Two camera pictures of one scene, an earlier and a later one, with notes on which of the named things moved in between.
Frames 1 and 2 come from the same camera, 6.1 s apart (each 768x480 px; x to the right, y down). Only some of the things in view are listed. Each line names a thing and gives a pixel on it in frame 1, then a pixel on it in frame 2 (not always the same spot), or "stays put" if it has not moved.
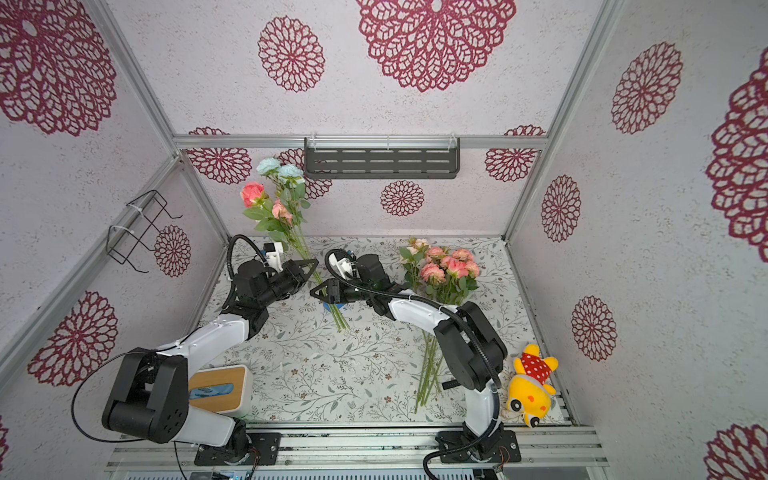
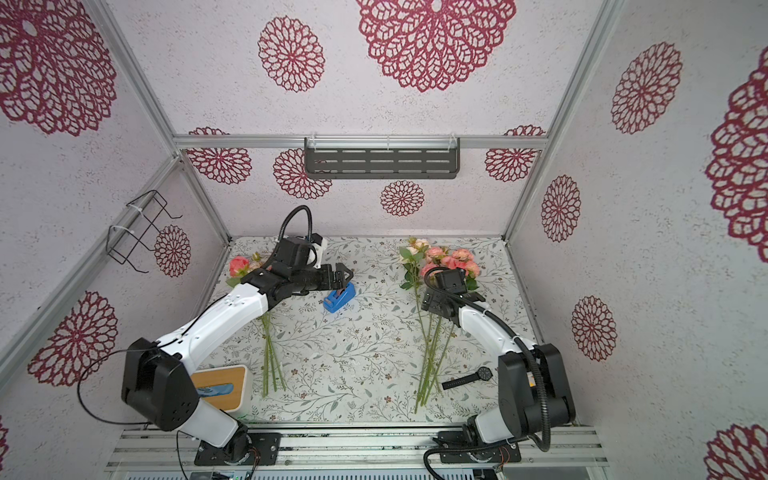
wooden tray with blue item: (226, 390) stays put
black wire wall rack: (121, 242) stays put
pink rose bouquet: (445, 276) stays put
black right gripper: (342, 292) → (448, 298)
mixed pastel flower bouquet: (278, 202) → (239, 267)
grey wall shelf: (381, 157) stays put
